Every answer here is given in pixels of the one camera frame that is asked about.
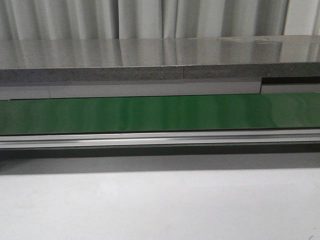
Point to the grey conveyor rear side guard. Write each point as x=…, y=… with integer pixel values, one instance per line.
x=181, y=87

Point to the green conveyor belt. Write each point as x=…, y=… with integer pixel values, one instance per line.
x=159, y=113

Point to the white pleated curtain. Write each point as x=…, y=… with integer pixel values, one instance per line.
x=151, y=19

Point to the aluminium conveyor front rail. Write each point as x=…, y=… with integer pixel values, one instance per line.
x=160, y=138

